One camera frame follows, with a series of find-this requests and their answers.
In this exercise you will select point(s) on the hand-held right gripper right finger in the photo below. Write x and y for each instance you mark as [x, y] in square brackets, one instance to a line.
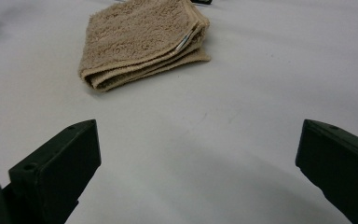
[341, 168]

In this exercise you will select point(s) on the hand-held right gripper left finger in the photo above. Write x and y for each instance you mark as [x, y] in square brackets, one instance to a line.
[56, 168]

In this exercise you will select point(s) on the beige terry towel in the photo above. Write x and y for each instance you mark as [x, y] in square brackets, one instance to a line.
[136, 40]

